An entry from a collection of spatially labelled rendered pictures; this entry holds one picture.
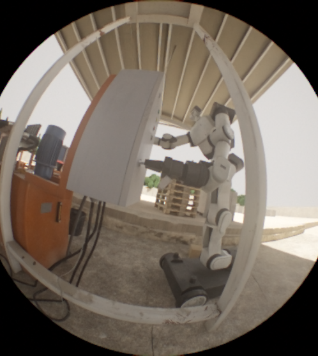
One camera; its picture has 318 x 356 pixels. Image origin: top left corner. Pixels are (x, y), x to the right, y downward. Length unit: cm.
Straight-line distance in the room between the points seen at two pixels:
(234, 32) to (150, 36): 253
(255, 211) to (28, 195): 91
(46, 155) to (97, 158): 71
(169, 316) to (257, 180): 57
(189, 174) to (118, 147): 24
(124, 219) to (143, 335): 163
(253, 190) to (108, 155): 46
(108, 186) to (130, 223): 160
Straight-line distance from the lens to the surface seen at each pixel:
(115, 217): 197
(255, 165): 41
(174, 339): 79
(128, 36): 396
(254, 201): 40
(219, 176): 41
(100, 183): 37
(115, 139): 39
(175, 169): 37
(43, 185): 54
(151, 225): 191
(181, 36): 468
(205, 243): 99
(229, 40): 455
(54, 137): 107
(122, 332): 76
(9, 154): 74
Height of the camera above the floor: 70
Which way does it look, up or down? 9 degrees up
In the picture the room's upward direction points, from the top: 12 degrees clockwise
